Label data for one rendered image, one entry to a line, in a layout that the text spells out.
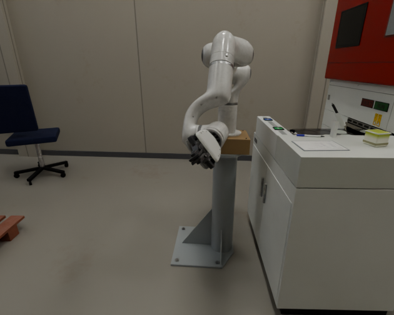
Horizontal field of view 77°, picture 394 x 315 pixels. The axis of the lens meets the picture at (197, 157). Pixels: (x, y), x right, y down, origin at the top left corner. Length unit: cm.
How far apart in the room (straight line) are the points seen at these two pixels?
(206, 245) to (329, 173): 116
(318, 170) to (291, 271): 56
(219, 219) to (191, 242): 36
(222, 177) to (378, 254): 90
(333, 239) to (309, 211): 20
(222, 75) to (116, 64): 288
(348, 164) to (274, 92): 244
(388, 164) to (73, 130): 377
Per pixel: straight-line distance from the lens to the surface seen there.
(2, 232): 250
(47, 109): 426
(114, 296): 180
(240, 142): 148
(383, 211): 142
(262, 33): 349
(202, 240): 201
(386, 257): 160
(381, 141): 143
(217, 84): 88
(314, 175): 117
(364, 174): 127
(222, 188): 166
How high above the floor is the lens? 133
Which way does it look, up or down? 21 degrees down
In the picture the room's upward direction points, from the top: straight up
